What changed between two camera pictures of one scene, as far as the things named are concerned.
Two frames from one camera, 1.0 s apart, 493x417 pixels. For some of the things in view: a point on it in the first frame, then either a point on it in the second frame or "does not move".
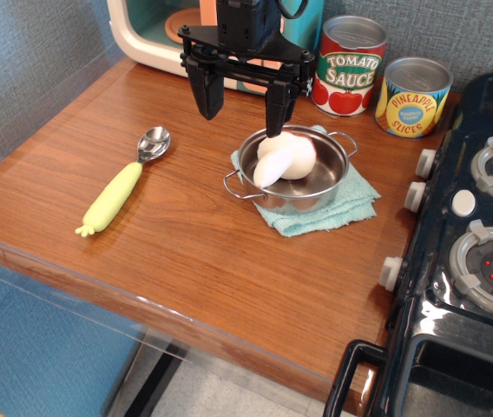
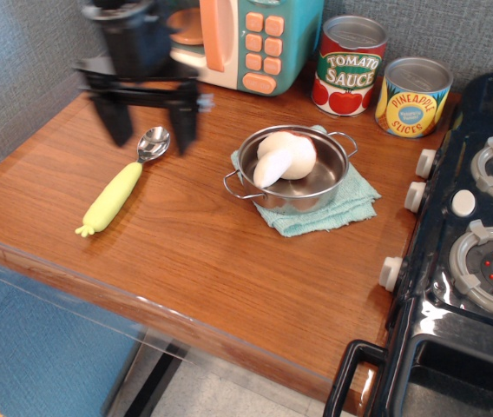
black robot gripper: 246,41 -> 137,69
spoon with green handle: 154,142 does not move
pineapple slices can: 412,96 does not move
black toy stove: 454,344 does not move
